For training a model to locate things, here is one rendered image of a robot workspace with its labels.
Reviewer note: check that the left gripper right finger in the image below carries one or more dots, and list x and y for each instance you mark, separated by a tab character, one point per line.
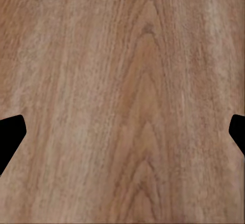
237	131

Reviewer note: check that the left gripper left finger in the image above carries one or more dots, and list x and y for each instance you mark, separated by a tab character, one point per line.
12	132

